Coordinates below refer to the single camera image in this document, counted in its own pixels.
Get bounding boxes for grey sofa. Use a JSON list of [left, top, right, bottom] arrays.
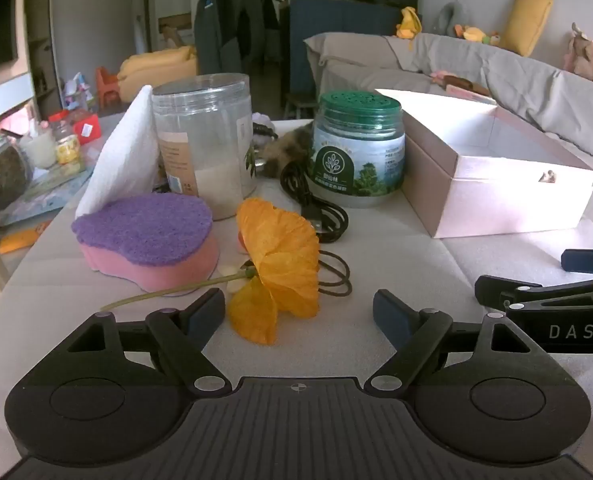
[[304, 31, 593, 201]]

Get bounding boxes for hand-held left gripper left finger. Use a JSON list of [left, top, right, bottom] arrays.
[[51, 287, 233, 395]]

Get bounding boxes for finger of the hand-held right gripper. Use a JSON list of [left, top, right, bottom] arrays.
[[475, 274, 593, 313], [561, 247, 593, 277]]

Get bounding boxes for brown hair tie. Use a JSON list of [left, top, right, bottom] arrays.
[[317, 250, 354, 299]]

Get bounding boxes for white napkin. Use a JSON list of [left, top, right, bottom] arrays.
[[75, 84, 160, 218]]

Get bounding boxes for yellow plush toy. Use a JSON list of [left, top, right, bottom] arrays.
[[395, 6, 422, 39]]

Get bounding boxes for orange artificial flower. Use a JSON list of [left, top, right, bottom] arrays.
[[100, 197, 321, 346]]

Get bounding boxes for green lid jar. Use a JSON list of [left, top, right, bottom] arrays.
[[304, 90, 407, 209]]

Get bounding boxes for light blue printed tray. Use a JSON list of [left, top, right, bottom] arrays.
[[0, 167, 93, 227]]

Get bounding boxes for red lid jar yellow contents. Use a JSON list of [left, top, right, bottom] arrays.
[[49, 110, 82, 166]]

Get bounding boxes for yellow pillow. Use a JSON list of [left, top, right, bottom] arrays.
[[501, 0, 554, 57]]

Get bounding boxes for beige plush rabbit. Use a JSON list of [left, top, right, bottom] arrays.
[[564, 22, 593, 81]]

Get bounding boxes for small wooden stool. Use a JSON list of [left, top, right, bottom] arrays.
[[282, 92, 320, 121]]

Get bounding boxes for orange child chair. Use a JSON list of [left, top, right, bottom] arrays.
[[95, 66, 120, 108]]

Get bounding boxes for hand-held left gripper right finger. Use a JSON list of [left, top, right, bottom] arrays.
[[365, 288, 547, 393]]

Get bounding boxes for pink and brown toy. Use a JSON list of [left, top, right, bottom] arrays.
[[429, 70, 492, 98]]

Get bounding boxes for dark hanging jacket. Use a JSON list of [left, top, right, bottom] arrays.
[[193, 0, 280, 81]]

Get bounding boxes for red box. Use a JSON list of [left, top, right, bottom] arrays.
[[71, 112, 101, 146]]

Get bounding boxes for white box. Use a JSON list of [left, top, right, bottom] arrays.
[[374, 87, 593, 239]]

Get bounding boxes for colourful toy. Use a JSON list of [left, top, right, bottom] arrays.
[[61, 72, 96, 111]]

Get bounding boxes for clear plastic jar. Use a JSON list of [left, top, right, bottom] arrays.
[[151, 73, 258, 222]]

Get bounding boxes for glass jar of dark tea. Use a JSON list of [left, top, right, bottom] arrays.
[[0, 132, 33, 211]]

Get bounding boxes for white cup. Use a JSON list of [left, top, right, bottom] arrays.
[[19, 130, 57, 169]]

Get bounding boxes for dark blue cabinet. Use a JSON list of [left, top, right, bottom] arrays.
[[289, 0, 420, 96]]

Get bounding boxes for orange packet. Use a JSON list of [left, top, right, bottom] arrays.
[[0, 222, 52, 256]]

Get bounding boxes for grey plush toy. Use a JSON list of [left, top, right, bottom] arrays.
[[431, 0, 465, 36]]

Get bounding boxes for yellow beanbag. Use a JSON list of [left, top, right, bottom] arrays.
[[117, 45, 198, 103]]

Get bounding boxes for orange and green plush toy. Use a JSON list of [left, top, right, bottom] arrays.
[[454, 24, 501, 47]]

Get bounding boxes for purple and pink sponge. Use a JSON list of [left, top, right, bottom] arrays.
[[71, 194, 220, 293]]

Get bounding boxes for brown furry keychain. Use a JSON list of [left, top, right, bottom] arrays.
[[259, 127, 315, 178]]

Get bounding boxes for black usb cable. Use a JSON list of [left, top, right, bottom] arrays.
[[280, 157, 350, 244]]

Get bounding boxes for black bracelet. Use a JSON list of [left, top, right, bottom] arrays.
[[251, 112, 278, 141]]

